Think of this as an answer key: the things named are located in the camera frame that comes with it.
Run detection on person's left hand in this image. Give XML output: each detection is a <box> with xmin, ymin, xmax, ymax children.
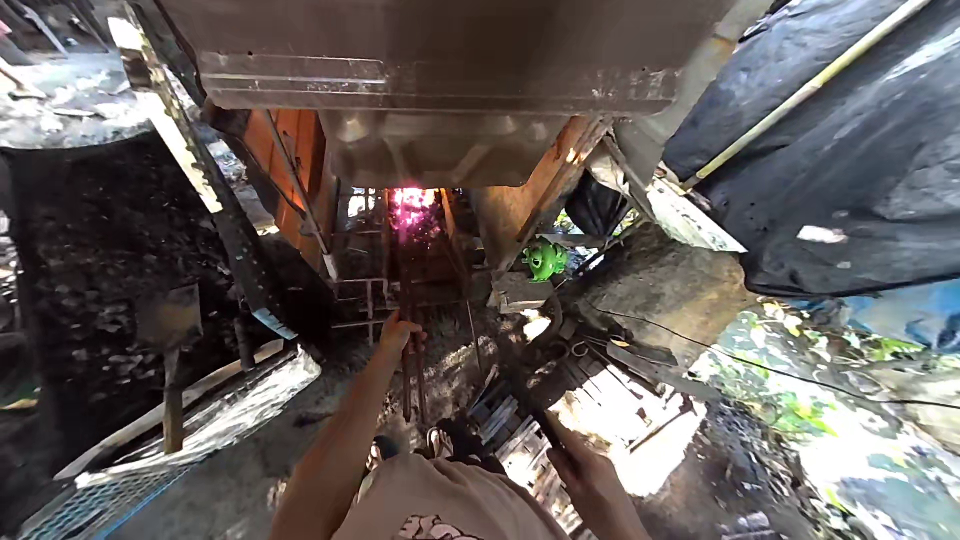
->
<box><xmin>380</xmin><ymin>309</ymin><xmax>428</xmax><ymax>355</ymax></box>

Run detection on person's right hand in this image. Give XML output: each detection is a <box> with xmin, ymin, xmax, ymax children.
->
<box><xmin>546</xmin><ymin>411</ymin><xmax>618</xmax><ymax>493</ymax></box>

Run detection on dark tool handle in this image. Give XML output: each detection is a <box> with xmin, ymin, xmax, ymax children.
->
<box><xmin>529</xmin><ymin>401</ymin><xmax>577</xmax><ymax>468</ymax></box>

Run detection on long rusty metal tongs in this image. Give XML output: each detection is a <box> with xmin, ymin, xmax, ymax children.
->
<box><xmin>399</xmin><ymin>243</ymin><xmax>428</xmax><ymax>426</ymax></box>

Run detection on person's right forearm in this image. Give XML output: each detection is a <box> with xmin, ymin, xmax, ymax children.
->
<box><xmin>573</xmin><ymin>468</ymin><xmax>654</xmax><ymax>540</ymax></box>

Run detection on person's left forearm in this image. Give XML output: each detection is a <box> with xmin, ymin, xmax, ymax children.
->
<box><xmin>270</xmin><ymin>337</ymin><xmax>404</xmax><ymax>540</ymax></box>

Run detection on pile of wooden slats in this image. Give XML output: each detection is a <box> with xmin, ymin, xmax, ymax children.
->
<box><xmin>470</xmin><ymin>337</ymin><xmax>708</xmax><ymax>537</ymax></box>

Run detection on person's legs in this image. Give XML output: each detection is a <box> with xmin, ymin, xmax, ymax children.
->
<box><xmin>366</xmin><ymin>426</ymin><xmax>507</xmax><ymax>477</ymax></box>

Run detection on pile of glowing charcoal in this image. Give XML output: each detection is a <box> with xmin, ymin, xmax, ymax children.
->
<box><xmin>389</xmin><ymin>187</ymin><xmax>445</xmax><ymax>250</ymax></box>

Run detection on grey concrete block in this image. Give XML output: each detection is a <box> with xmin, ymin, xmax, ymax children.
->
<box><xmin>488</xmin><ymin>270</ymin><xmax>556</xmax><ymax>315</ymax></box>

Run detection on person's body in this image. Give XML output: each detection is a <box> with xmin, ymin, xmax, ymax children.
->
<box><xmin>330</xmin><ymin>453</ymin><xmax>571</xmax><ymax>540</ymax></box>

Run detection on green blower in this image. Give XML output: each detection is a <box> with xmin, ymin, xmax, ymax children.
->
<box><xmin>522</xmin><ymin>237</ymin><xmax>570</xmax><ymax>284</ymax></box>

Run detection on brown wooden plank panel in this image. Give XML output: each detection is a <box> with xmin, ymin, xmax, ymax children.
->
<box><xmin>472</xmin><ymin>114</ymin><xmax>612</xmax><ymax>271</ymax></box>

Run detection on thin metal rod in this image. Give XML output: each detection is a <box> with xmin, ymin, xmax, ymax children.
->
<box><xmin>260</xmin><ymin>110</ymin><xmax>340</xmax><ymax>282</ymax></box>

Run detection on whitish sheet roll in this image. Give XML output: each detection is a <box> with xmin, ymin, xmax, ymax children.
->
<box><xmin>54</xmin><ymin>339</ymin><xmax>324</xmax><ymax>492</ymax></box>

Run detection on large brown stone slab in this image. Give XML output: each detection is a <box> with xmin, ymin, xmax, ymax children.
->
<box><xmin>576</xmin><ymin>222</ymin><xmax>760</xmax><ymax>370</ymax></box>

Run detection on orange-lit wooden board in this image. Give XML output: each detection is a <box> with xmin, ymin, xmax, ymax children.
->
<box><xmin>241</xmin><ymin>109</ymin><xmax>340</xmax><ymax>273</ymax></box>

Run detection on black plastic bag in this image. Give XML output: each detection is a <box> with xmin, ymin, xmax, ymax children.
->
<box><xmin>564</xmin><ymin>171</ymin><xmax>633</xmax><ymax>240</ymax></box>

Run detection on green leafy plants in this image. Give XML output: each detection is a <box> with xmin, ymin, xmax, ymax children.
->
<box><xmin>690</xmin><ymin>296</ymin><xmax>927</xmax><ymax>526</ymax></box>

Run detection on large brown metal hood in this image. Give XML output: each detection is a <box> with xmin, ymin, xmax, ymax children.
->
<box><xmin>156</xmin><ymin>0</ymin><xmax>740</xmax><ymax>189</ymax></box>

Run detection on white weathered board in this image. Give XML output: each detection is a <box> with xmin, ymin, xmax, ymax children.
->
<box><xmin>643</xmin><ymin>166</ymin><xmax>749</xmax><ymax>255</ymax></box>

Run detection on dark mesh sheet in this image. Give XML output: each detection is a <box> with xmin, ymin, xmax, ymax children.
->
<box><xmin>0</xmin><ymin>129</ymin><xmax>249</xmax><ymax>481</ymax></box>

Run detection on blue plastic netting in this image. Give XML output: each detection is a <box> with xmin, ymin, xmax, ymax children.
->
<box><xmin>16</xmin><ymin>465</ymin><xmax>198</xmax><ymax>540</ymax></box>

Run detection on blue tarp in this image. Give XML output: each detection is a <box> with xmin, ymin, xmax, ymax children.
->
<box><xmin>787</xmin><ymin>278</ymin><xmax>960</xmax><ymax>354</ymax></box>

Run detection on black plastic tarp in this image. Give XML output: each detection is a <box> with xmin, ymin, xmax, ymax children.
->
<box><xmin>663</xmin><ymin>0</ymin><xmax>960</xmax><ymax>300</ymax></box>

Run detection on bamboo pole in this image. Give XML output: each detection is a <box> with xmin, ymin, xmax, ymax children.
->
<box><xmin>681</xmin><ymin>0</ymin><xmax>933</xmax><ymax>192</ymax></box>

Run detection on metal grate frame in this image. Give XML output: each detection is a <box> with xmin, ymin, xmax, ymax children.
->
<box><xmin>331</xmin><ymin>277</ymin><xmax>402</xmax><ymax>346</ymax></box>

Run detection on black cable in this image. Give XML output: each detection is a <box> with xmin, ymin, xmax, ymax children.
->
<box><xmin>589</xmin><ymin>303</ymin><xmax>960</xmax><ymax>410</ymax></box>

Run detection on shovel with wooden handle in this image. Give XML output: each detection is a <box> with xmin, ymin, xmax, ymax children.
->
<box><xmin>136</xmin><ymin>283</ymin><xmax>204</xmax><ymax>456</ymax></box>

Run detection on weathered wooden post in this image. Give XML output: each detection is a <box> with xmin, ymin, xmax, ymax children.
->
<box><xmin>107</xmin><ymin>1</ymin><xmax>331</xmax><ymax>361</ymax></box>

